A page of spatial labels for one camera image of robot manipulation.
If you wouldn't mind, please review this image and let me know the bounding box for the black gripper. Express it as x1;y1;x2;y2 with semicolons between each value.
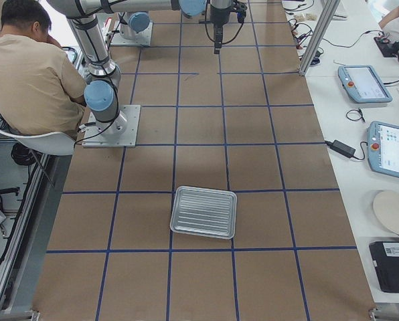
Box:
210;0;233;54

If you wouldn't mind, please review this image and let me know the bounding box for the silver ribbed metal tray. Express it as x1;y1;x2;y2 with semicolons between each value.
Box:
170;186;237;239

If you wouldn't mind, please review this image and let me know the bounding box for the far teach pendant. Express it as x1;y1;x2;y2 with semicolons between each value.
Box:
337;65;392;104

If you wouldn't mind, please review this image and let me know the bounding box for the teach pendant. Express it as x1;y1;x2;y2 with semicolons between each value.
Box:
337;65;392;104
367;121;399;178

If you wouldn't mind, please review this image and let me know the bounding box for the black power adapter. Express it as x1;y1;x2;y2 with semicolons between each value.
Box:
325;140;355;158

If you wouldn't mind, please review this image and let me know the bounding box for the person in beige shirt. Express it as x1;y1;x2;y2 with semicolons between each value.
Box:
0;1;86;138

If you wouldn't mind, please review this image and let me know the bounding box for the white chair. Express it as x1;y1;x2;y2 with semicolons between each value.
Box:
0;129;76;188

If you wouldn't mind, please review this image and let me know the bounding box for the near teach pendant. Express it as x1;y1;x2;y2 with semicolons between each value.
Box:
367;121;399;178

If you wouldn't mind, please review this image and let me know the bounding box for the beige round plate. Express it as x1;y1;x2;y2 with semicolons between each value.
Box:
373;191;399;235

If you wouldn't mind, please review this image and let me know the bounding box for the black laptop box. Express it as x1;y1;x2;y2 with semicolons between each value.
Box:
369;241;399;294

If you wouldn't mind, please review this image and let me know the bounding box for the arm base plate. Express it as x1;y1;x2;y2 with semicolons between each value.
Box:
81;105;141;148
110;21;153;47

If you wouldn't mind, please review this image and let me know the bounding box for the aluminium frame post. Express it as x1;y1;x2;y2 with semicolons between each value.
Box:
299;0;340;76

